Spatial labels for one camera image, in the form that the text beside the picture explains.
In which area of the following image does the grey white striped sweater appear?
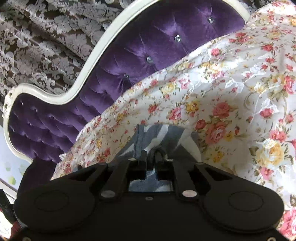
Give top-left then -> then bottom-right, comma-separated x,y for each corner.
113,122 -> 202,193

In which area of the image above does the dark purple velvet cushion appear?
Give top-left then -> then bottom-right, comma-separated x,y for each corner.
16,157 -> 57,198

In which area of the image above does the floral bed cover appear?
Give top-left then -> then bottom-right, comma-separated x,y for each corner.
53,1 -> 295,240

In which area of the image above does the brown silver damask curtain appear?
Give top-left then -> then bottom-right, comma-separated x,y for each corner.
0,0 -> 273,103

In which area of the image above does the purple tufted headboard white frame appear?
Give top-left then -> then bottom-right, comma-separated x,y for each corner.
4,1 -> 250,163

